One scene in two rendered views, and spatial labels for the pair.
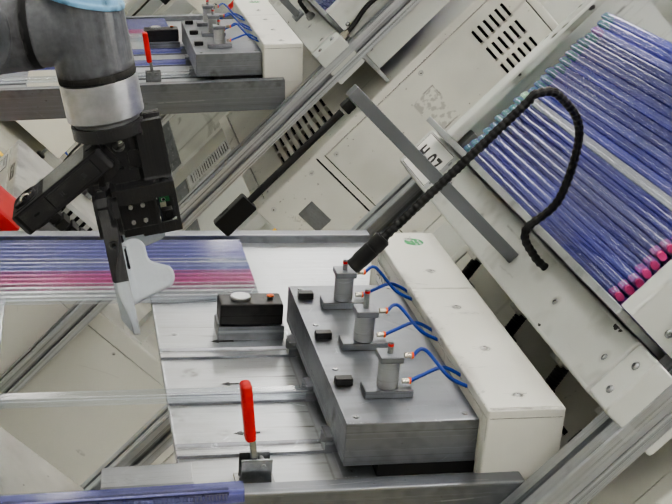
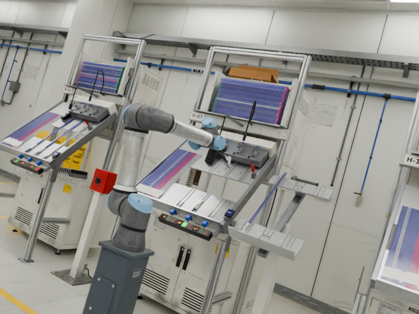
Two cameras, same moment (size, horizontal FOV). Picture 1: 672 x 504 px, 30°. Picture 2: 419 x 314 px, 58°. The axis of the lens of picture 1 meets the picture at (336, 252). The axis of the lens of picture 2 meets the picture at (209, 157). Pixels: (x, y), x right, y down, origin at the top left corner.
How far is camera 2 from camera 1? 1.67 m
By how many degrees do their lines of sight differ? 38
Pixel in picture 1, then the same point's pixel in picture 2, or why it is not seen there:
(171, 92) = (97, 129)
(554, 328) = (264, 133)
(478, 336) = (251, 139)
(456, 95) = (144, 96)
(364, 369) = (246, 154)
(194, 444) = (240, 178)
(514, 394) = (269, 144)
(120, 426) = not seen: hidden behind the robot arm
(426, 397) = (259, 152)
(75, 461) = (108, 218)
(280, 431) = (243, 169)
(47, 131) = not seen: outside the picture
